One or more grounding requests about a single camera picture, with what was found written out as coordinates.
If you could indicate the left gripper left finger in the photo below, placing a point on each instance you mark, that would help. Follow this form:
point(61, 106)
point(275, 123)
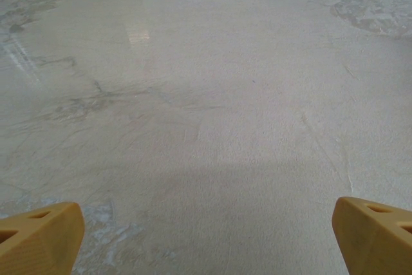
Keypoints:
point(42, 242)

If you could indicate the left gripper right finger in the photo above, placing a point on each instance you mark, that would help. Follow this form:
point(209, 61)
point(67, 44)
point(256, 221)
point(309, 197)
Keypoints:
point(376, 242)

